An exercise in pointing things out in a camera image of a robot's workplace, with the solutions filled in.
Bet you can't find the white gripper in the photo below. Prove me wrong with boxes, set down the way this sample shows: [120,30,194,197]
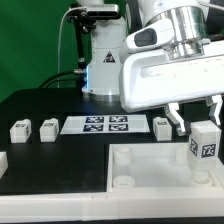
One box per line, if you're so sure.
[119,41,224,136]

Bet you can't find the white square tabletop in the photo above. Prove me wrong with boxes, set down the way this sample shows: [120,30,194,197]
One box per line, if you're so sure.
[106,142,224,193]

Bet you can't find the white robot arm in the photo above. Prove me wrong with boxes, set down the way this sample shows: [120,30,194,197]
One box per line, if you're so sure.
[77,0,224,135]

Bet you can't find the white sheet with tags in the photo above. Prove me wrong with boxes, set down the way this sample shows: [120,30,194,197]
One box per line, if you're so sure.
[61,115,150,135]

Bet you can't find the white L-shaped fence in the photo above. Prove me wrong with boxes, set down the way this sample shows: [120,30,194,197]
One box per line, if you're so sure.
[0,159,224,223]

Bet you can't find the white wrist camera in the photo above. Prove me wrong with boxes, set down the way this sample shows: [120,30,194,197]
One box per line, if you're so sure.
[119,19,174,63]

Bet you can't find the black cables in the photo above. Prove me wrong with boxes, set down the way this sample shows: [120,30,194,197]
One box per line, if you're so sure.
[38,70,88,90]

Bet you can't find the black camera stand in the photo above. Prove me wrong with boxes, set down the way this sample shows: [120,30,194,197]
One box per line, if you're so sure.
[73,16,89,72]

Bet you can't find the white cable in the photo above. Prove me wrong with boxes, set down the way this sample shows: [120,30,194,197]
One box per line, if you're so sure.
[56,7,80,89]

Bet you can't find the black camera on mount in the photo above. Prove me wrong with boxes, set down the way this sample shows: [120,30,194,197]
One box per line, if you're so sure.
[69,4,120,20]

